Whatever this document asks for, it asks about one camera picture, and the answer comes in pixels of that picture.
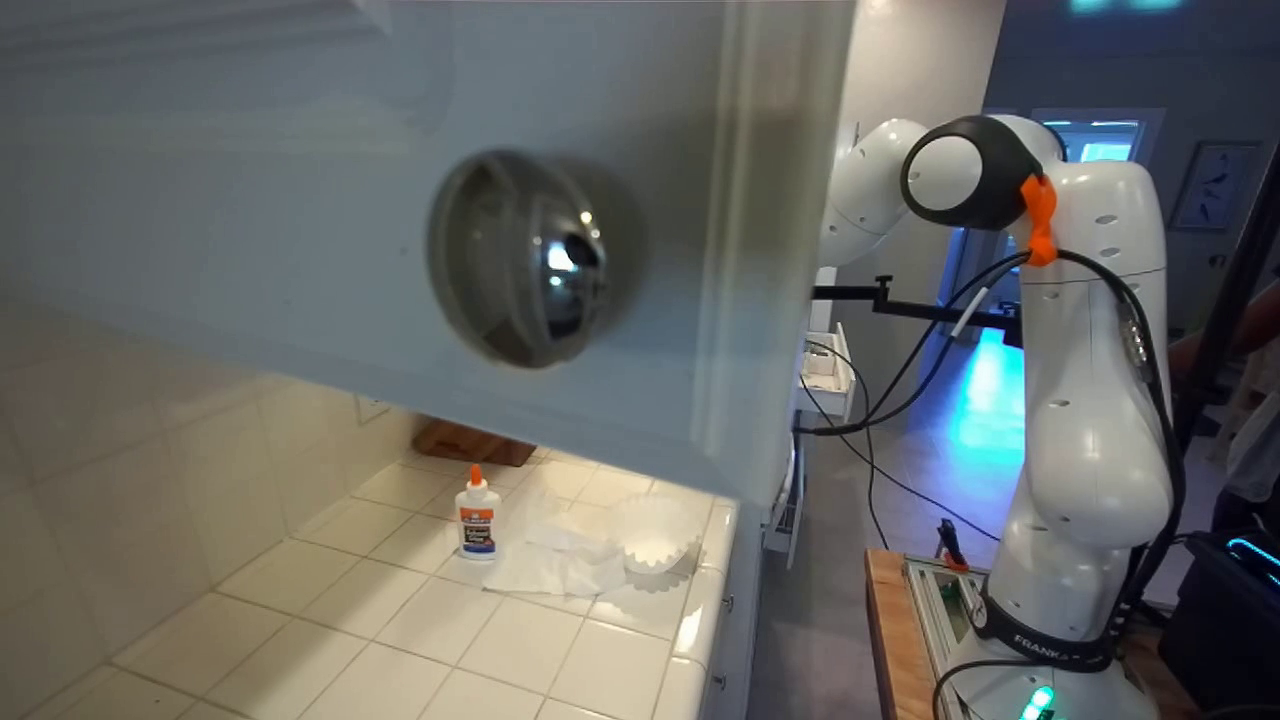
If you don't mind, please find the white cabinet door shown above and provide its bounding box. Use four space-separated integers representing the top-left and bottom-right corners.
0 0 855 510

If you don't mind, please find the black camera mounting rod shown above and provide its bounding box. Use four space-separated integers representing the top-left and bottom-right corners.
809 273 1033 352

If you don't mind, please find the black base power cable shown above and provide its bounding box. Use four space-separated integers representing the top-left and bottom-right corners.
924 648 1035 720

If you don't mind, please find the large round metal knob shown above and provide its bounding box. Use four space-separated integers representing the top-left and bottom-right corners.
423 145 652 371

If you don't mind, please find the white paper coffee filter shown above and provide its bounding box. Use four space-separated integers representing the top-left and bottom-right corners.
617 533 703 592

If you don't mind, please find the wooden table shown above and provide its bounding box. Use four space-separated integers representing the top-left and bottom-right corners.
860 542 1204 720

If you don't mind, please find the white glue bottle orange cap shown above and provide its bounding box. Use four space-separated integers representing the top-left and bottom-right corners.
451 464 505 558

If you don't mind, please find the orange cable clip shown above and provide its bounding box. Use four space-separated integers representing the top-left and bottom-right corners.
1017 171 1064 273

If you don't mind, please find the clear plastic bag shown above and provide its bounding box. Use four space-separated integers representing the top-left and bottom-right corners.
483 491 644 600

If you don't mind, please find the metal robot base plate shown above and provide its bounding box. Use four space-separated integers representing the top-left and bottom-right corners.
904 555 1165 720

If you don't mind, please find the brown wooden board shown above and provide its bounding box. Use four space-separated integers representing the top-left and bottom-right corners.
407 411 541 470

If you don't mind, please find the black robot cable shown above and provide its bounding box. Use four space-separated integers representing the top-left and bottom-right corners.
792 242 1193 673

